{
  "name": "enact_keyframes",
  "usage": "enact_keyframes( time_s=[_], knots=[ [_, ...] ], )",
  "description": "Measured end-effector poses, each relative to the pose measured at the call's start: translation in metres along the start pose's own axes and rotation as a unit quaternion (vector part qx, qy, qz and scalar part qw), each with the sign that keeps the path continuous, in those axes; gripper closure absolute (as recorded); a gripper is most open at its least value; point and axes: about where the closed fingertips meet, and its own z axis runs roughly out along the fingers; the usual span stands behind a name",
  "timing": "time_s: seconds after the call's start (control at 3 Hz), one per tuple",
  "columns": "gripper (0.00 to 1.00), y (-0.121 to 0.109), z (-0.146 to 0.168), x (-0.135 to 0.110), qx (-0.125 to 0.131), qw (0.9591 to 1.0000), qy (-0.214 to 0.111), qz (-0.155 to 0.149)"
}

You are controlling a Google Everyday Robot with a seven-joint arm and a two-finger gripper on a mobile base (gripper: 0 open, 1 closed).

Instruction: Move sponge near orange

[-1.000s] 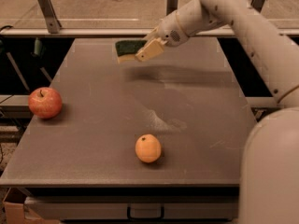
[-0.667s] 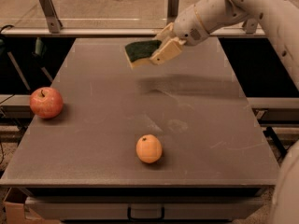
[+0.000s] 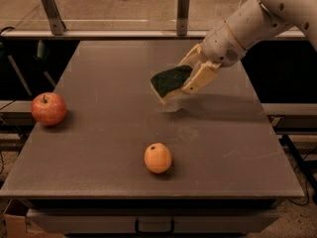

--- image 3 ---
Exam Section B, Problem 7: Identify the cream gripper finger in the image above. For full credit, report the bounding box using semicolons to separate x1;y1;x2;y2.
181;61;221;94
179;44;202;67

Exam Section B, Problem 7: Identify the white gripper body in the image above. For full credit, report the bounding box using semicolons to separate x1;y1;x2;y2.
202;21;247;67

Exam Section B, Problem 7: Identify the green and yellow sponge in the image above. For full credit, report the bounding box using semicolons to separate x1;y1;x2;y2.
151;65;193;103

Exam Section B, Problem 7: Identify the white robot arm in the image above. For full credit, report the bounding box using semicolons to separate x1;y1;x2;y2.
177;0;317;94

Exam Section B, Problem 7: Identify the orange fruit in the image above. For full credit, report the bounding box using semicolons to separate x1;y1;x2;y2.
144;143;172;174

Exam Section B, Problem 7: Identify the black stand leg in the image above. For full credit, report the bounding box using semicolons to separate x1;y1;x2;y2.
280;135;317;204

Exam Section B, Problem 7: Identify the red apple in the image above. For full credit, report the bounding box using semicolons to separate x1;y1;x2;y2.
31;92;66;126

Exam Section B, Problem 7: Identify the cardboard box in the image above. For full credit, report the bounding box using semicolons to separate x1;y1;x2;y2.
3;199;63;238

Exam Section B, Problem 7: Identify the middle metal bracket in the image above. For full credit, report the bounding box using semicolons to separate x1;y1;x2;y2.
176;0;190;36

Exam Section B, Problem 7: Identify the metal bracket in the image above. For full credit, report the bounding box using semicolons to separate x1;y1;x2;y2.
41;0;66;36
176;0;190;36

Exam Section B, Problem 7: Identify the left metal bracket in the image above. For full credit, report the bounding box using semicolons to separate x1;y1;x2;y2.
41;0;66;36

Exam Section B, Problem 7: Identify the metal rail with glass panel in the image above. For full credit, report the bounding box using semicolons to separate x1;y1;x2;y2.
1;18;306;41

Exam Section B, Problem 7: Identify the grey drawer with black handle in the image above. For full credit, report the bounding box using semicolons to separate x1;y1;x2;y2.
27;209;278;235

